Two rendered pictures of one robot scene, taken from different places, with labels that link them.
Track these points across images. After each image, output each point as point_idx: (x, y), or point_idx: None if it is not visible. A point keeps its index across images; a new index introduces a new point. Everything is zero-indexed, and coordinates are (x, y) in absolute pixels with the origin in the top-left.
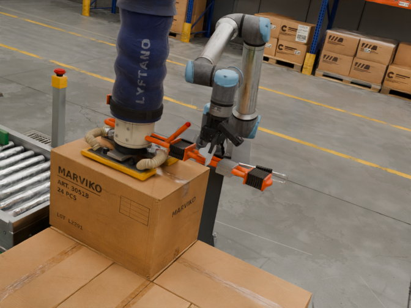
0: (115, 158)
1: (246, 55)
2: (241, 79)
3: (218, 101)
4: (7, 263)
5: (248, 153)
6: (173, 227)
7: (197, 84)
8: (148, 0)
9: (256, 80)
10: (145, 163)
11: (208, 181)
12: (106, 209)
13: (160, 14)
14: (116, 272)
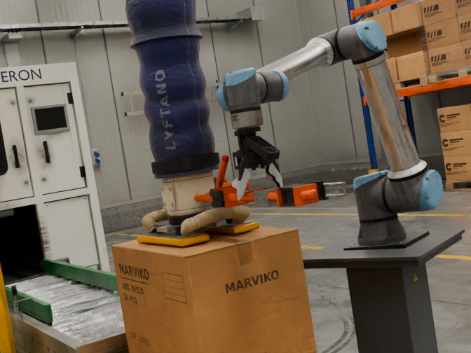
0: (162, 231)
1: (361, 80)
2: (280, 80)
3: (233, 108)
4: None
5: (444, 239)
6: (237, 312)
7: None
8: (148, 25)
9: (392, 111)
10: (184, 223)
11: (383, 294)
12: (156, 300)
13: (164, 36)
14: None
